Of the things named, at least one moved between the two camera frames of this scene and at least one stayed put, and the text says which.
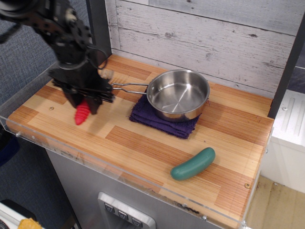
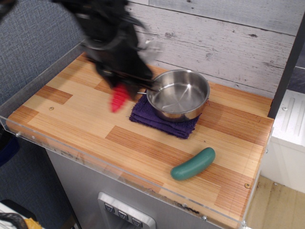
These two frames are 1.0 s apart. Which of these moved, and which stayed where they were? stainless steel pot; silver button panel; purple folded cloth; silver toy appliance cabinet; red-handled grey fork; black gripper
Moved: red-handled grey fork; black gripper
Stayed: silver toy appliance cabinet; stainless steel pot; silver button panel; purple folded cloth
